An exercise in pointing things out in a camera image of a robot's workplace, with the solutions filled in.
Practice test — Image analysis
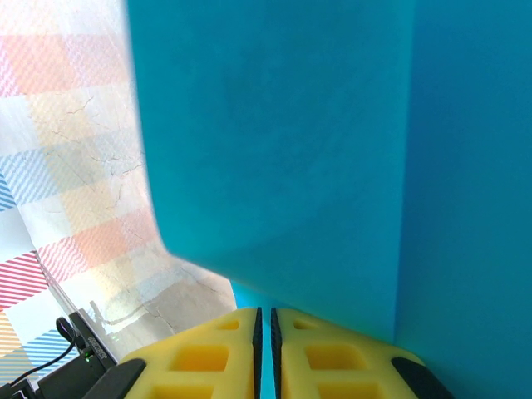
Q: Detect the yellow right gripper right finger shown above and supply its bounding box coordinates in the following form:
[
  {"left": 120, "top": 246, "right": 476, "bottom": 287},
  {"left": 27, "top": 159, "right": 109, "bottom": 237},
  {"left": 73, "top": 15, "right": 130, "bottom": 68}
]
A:
[{"left": 270, "top": 307, "right": 456, "bottom": 399}]

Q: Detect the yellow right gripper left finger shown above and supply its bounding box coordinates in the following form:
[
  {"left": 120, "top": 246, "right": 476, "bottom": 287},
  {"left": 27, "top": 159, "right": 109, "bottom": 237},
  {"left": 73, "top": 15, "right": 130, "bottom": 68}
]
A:
[{"left": 82, "top": 306, "right": 264, "bottom": 399}]

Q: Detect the black adapter box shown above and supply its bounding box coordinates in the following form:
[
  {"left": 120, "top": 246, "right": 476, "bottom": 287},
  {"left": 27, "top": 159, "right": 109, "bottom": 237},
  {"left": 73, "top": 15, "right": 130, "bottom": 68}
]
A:
[{"left": 37, "top": 309, "right": 122, "bottom": 399}]

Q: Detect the thin black adapter cable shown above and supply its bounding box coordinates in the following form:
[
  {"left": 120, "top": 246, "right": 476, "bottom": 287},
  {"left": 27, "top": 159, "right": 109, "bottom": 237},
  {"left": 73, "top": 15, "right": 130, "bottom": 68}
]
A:
[{"left": 7, "top": 316, "right": 86, "bottom": 388}]

